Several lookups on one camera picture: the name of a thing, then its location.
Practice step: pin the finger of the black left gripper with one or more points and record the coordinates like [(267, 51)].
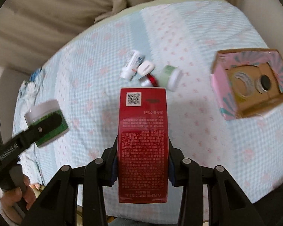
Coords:
[(23, 141)]

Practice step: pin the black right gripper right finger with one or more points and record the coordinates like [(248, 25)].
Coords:
[(228, 204)]

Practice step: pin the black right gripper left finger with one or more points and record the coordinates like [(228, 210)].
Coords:
[(57, 204)]

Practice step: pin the green white jar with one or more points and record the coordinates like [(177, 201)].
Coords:
[(39, 112)]

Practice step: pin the pale green white-lid jar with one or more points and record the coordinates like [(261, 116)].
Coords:
[(170, 77)]

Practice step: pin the small red white bottle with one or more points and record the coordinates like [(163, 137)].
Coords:
[(148, 81)]

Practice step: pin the white tube bottle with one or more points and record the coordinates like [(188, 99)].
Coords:
[(134, 60)]

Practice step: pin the white earbud case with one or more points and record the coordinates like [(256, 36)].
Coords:
[(145, 68)]

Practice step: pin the person's left hand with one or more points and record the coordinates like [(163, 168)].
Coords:
[(15, 195)]

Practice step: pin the pink cardboard box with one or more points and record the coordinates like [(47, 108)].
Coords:
[(247, 81)]

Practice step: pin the beige curtain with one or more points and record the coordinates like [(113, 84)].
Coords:
[(31, 31)]

